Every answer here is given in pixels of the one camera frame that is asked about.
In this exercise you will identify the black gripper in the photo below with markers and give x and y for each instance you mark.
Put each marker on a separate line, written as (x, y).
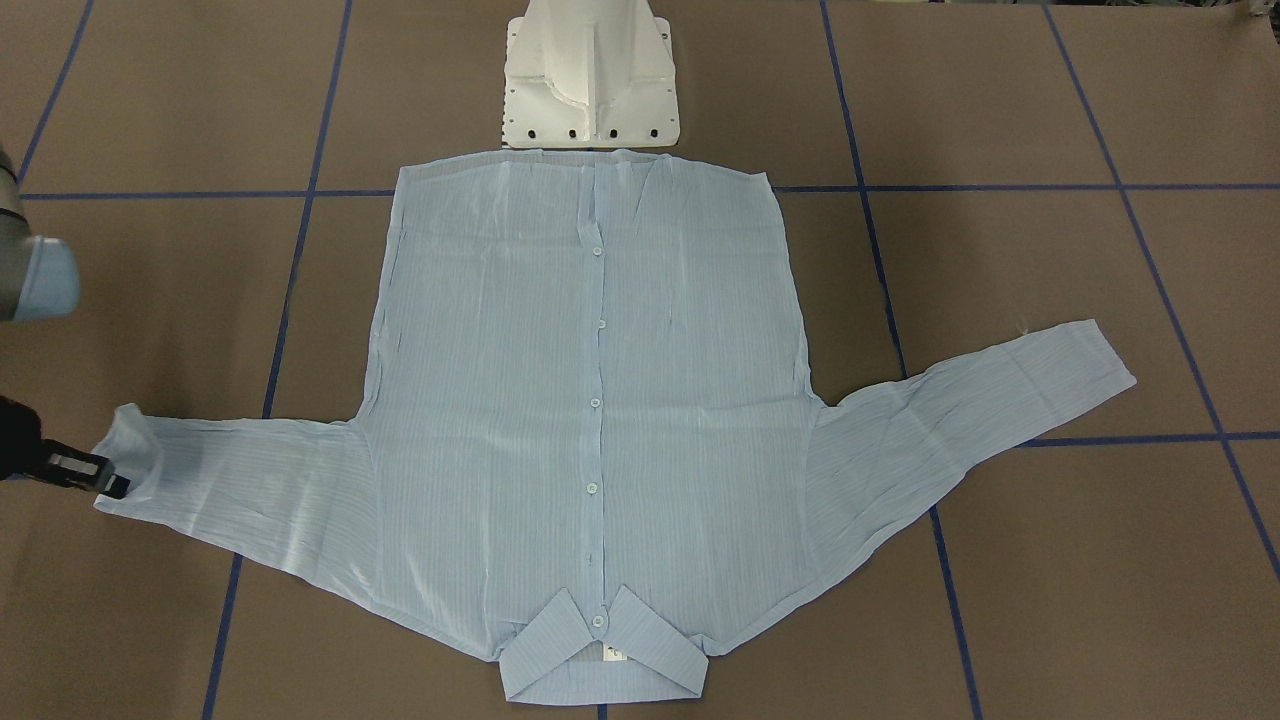
(17, 440)

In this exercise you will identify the light blue button-up shirt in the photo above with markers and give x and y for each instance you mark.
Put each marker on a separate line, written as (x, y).
(589, 449)

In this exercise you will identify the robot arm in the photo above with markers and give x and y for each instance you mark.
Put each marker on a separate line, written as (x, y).
(40, 280)

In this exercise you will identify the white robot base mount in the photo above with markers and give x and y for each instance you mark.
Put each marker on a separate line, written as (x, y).
(590, 75)

